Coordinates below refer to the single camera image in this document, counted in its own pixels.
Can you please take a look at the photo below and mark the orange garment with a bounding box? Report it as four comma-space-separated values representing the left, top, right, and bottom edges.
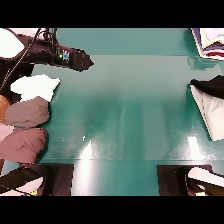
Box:
0, 94, 12, 123

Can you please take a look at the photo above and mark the black cable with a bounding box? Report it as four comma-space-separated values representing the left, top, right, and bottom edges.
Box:
0, 27, 58, 93

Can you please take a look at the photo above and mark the mauve garment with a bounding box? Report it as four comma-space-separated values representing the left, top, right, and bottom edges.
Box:
0, 127, 49, 165

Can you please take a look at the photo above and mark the pale pink garment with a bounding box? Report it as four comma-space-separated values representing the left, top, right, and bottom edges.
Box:
0, 122, 15, 143

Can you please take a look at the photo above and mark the black garment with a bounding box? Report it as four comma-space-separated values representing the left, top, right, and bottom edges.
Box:
189, 74, 224, 100

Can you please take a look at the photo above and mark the grey-brown garment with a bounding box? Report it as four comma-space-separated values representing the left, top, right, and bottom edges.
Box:
4, 96, 51, 130

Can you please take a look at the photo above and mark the heap of clothes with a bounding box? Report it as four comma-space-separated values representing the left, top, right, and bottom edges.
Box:
190, 27, 224, 61

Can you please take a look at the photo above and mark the white garment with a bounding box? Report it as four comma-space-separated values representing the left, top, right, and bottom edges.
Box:
190, 84, 224, 142
9, 73, 62, 103

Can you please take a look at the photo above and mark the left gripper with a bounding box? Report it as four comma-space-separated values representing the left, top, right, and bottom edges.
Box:
70, 48, 95, 73

